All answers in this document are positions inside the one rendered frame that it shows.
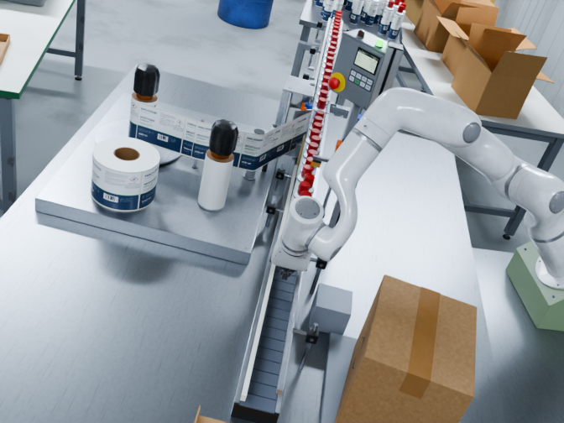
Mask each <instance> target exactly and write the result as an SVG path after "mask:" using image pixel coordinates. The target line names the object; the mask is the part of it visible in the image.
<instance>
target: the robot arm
mask: <svg viewBox="0 0 564 423"><path fill-rule="evenodd" d="M400 129H403V130H405V131H408V132H411V133H414V134H417V135H420V136H421V137H424V138H428V139H429V140H432V141H435V142H436V143H438V144H440V145H441V146H442V147H443V148H445V149H447V150H449V151H450V152H452V153H453V154H455V155H456V156H457V157H459V158H460V159H462V160H464V161H465V162H466V163H468V164H469V165H471V166H472V167H473V168H474V169H475V170H477V171H478V172H479V173H481V174H482V175H483V176H484V177H485V178H486V179H487V180H488V183H489V184H490V185H491V186H492V187H493V188H494V189H495V190H496V191H497V192H498V193H499V194H500V195H501V196H502V197H504V198H505V199H507V200H509V201H511V202H513V203H514V204H516V205H517V206H520V207H522V208H524V209H525V210H526V213H525V217H524V224H525V229H526V231H527V232H528V234H529V236H530V239H531V241H532V242H533V244H534V245H535V248H536V250H537V252H538V254H539V255H540V257H539V258H538V259H537V262H536V265H535V271H536V275H537V276H538V278H539V280H540V281H541V282H542V283H543V284H544V285H546V286H548V287H550V288H552V289H557V290H564V182H563V181H562V180H561V179H559V178H558V177H556V176H554V175H552V174H550V173H548V172H546V171H544V170H541V169H539V168H537V167H535V166H534V165H532V164H528V163H527V162H525V161H523V160H522V159H519V158H518V157H516V156H514V155H513V153H512V152H511V150H510V149H509V148H508V147H507V146H506V145H505V144H504V143H503V142H502V141H501V140H499V139H498V138H497V137H496V136H494V135H493V134H492V133H490V132H489V131H488V130H487V129H485V128H484V127H482V123H481V120H480V118H479V117H478V115H477V114H476V113H475V112H474V111H472V110H471V109H469V108H466V107H463V106H461V105H458V104H456V103H454V102H450V101H448V100H446V99H444V98H441V97H437V96H432V95H429V94H426V93H424V92H421V91H417V90H414V89H410V88H405V87H395V88H391V89H388V90H387V91H384V92H383V93H381V94H380V95H379V96H378V97H377V98H376V99H375V100H374V102H373V103H372V104H371V106H370V107H369V108H368V110H367V111H366V112H365V113H364V114H363V116H362V117H361V118H360V120H359V121H358V123H357V124H356V125H355V126H354V128H353V129H352V131H351V132H350V133H349V135H348V136H347V137H346V138H345V139H344V141H343V142H342V144H341V145H340V146H339V148H338V149H337V151H336V152H335V153H334V155H333V156H332V157H331V158H330V159H329V161H328V162H327V164H326V166H325V167H324V169H323V171H322V175H323V178H324V180H325V181H326V182H327V184H328V185H329V186H330V187H331V188H332V190H333V191H334V193H335V194H336V196H337V199H338V200H339V204H340V208H341V213H340V218H339V220H338V222H337V225H336V226H335V227H334V228H330V227H328V226H327V225H326V224H325V223H324V222H323V220H322V218H323V214H324V210H323V207H322V205H321V203H320V202H319V201H318V200H317V199H315V198H313V197H311V196H299V197H297V198H295V199H294V200H293V201H292V202H291V203H290V208H289V211H288V214H287V217H286V220H285V225H284V228H283V232H282V234H281V235H280V236H279V238H278V240H277V242H276V244H275V245H274V250H273V254H272V256H271V257H270V260H269V262H270V263H272V264H274V265H277V266H278V267H279V268H280V274H281V275H282V278H281V279H285V280H287V278H288V277H290V276H291V274H293V273H294V272H295V271H300V272H304V271H307V269H308V265H309V262H310V259H311V253H314V254H315V256H317V257H318V258H319V259H322V260H324V261H329V260H331V259H333V258H334V257H335V256H336V255H337V254H338V253H339V251H341V249H342V247H343V246H344V245H345V243H346V242H347V240H348V239H349V238H350V237H351V235H352V234H353V231H354V229H355V227H356V225H357V220H358V203H357V197H356V191H355V188H356V184H357V183H358V181H359V179H360V178H361V177H362V175H363V174H364V173H365V171H366V170H367V169H368V167H369V166H370V165H371V164H372V163H373V162H374V161H375V159H376V158H377V157H378V156H379V154H380V153H381V152H382V150H383V149H384V147H385V146H386V145H387V143H388V142H389V141H390V140H391V139H392V138H393V136H394V135H395V134H396V132H397V131H398V130H400Z"/></svg>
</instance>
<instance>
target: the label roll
mask: <svg viewBox="0 0 564 423"><path fill-rule="evenodd" d="M159 159H160V156H159V152H158V150H157V149H156V148H155V147H154V146H152V145H151V144H148V143H146V142H144V141H142V140H139V139H136V138H127V137H116V138H107V139H104V140H102V141H100V142H99V143H97V144H96V145H95V147H94V148H93V151H92V166H91V196H92V198H93V199H94V200H95V201H96V202H97V203H98V204H100V205H101V206H104V207H106V208H108V209H111V210H114V211H120V212H133V211H138V210H141V209H144V208H145V207H147V206H149V205H150V204H151V203H152V202H153V201H154V198H155V192H156V185H157V178H158V171H159Z"/></svg>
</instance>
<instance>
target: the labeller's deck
mask: <svg viewBox="0 0 564 423"><path fill-rule="evenodd" d="M131 97H132V95H131V94H127V93H123V94H122V95H121V96H120V97H119V98H118V100H117V101H116V102H115V103H114V104H113V106H112V107H111V108H110V109H109V111H108V112H107V113H106V114H105V115H104V117H103V118H102V119H101V120H100V122H99V123H98V124H97V125H96V126H95V127H94V129H92V130H91V132H90V133H89V134H88V135H87V136H86V138H85V139H84V140H83V141H82V142H81V144H80V145H79V146H78V147H77V149H76V150H75V151H74V152H73V154H72V155H71V156H70V157H69V158H68V160H67V161H66V162H65V163H64V164H63V165H62V166H61V167H60V169H59V170H58V171H57V172H56V173H55V175H54V176H53V177H52V178H51V179H50V181H49V182H48V183H47V184H46V185H45V187H44V188H43V189H42V190H41V192H40V193H39V194H38V195H37V196H36V197H35V210H36V211H37V212H43V213H46V214H50V215H53V216H57V217H62V218H65V219H69V220H72V221H76V222H82V223H85V224H88V225H92V226H95V227H101V228H105V229H108V230H112V231H115V232H120V233H124V234H127V235H131V236H135V237H138V238H143V239H147V240H150V241H154V242H157V243H163V244H167V245H170V246H173V247H177V248H183V249H186V250H190V251H193V252H197V253H202V254H205V255H209V256H212V257H216V258H220V259H226V260H228V261H232V262H235V263H239V264H245V265H248V263H249V260H250V257H251V253H252V251H253V246H254V242H255V238H256V236H257V232H258V229H259V224H260V221H261V217H262V215H263V211H264V206H265V203H266V200H267V197H268V194H269V188H270V185H271V182H272V179H273V176H274V170H275V167H276V164H277V161H278V159H275V160H273V161H271V162H269V163H268V168H267V171H266V172H263V171H262V168H263V167H261V168H259V169H258V170H256V173H255V177H256V178H255V180H251V181H250V180H245V179H244V178H243V174H244V172H245V170H241V169H237V168H233V167H232V172H231V176H230V180H229V185H228V189H227V196H226V200H225V206H224V208H223V209H222V210H220V211H207V210H204V209H202V208H201V207H200V206H199V205H198V203H197V200H198V196H199V191H200V186H201V177H202V172H203V167H204V163H205V161H202V160H197V166H198V167H197V169H193V168H192V165H193V164H194V159H193V158H190V157H187V156H184V155H182V154H181V155H180V156H179V157H178V158H177V159H175V160H173V161H171V162H169V163H166V164H160V165H159V171H158V178H157V185H156V192H155V198H154V201H153V202H152V203H151V204H150V205H149V206H147V207H145V208H144V209H141V210H138V211H114V210H111V209H108V208H106V207H104V206H101V205H100V204H98V203H97V202H96V201H95V200H94V199H93V198H92V196H91V166H92V151H93V148H94V147H95V145H96V142H95V135H96V132H97V130H98V129H99V128H100V127H102V126H103V125H105V124H107V123H110V122H114V121H118V120H124V119H129V115H130V107H131ZM157 108H160V109H163V110H165V111H168V112H173V113H176V114H179V115H181V116H184V117H187V118H192V119H195V120H197V121H201V120H204V123H210V124H213V123H214V122H215V121H216V120H221V119H224V118H220V117H214V116H211V115H208V114H205V113H201V112H195V111H191V110H189V109H185V108H182V107H176V106H172V105H170V104H166V103H162V102H157ZM234 123H235V124H236V125H237V126H238V130H240V131H244V132H248V133H253V131H254V129H256V127H253V126H249V125H247V124H243V123H237V122H234ZM259 129H262V128H259ZM262 130H264V133H267V132H269V130H266V129H262Z"/></svg>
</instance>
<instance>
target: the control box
mask: <svg viewBox="0 0 564 423"><path fill-rule="evenodd" d="M358 31H359V29H355V30H351V31H347V32H344V33H343V35H342V40H341V43H340V46H339V50H338V52H337V58H336V61H335V64H334V67H333V70H332V75H331V77H336V78H337V79H338V80H339V81H340V85H339V87H338V88H337V89H335V90H332V89H331V88H330V87H329V86H328V89H329V90H331V91H334V92H335V93H336V94H338V95H340V96H341V97H344V98H346V99H347V100H349V101H350V102H352V103H354V104H356V105H357V106H359V107H361V108H362V109H364V110H366V111H367V110H368V105H369V103H370V100H371V97H372V95H373V90H374V88H375V85H376V82H377V79H378V76H379V72H380V69H381V66H382V64H383V61H384V57H385V52H386V51H385V49H386V46H387V43H388V42H387V41H385V40H384V44H383V48H382V49H380V48H377V47H375V46H374V44H375V43H376V41H377V39H380V38H379V37H377V36H375V35H373V34H371V33H369V32H367V31H365V30H364V31H365V35H364V36H365V37H364V39H359V38H357V37H356V34H357V33H358ZM358 47H360V48H362V49H364V50H366V51H368V52H370V53H372V54H374V55H376V56H378V57H379V58H380V61H379V65H378V68H377V70H376V74H375V76H374V75H372V74H370V73H368V72H367V71H365V70H363V69H361V68H359V67H357V66H355V65H354V64H353V62H354V60H355V56H356V53H357V51H358ZM403 53H404V51H403ZM403 53H402V56H403ZM402 56H401V58H400V61H399V65H400V62H401V59H402ZM399 65H398V67H397V70H398V68H399ZM351 68H352V69H354V70H356V71H357V72H359V73H361V74H363V75H365V76H367V77H368V78H370V79H372V80H374V82H373V86H372V89H371V92H369V91H366V90H364V89H363V88H362V87H360V86H357V85H355V84H354V83H352V82H350V81H348V80H347V79H348V77H349V74H350V70H351ZM397 70H396V72H395V75H394V78H395V76H396V73H397ZM393 83H394V79H393V82H392V85H393ZM392 85H391V87H390V89H391V88H392Z"/></svg>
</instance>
